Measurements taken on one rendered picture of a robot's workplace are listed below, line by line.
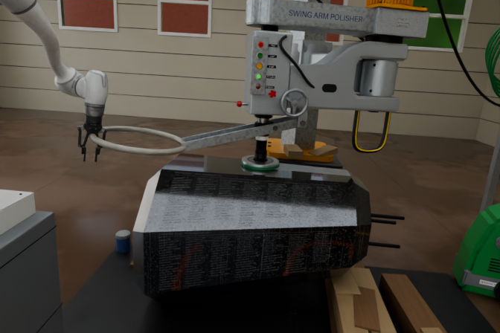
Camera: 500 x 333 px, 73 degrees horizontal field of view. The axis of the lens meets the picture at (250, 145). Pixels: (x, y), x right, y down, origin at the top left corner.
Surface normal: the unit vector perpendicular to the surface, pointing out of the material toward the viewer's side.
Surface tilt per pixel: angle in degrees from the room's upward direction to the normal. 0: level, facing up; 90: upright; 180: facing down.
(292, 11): 90
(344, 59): 90
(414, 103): 90
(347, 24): 90
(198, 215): 45
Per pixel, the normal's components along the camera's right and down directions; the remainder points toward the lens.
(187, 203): 0.01, -0.52
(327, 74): 0.18, 0.24
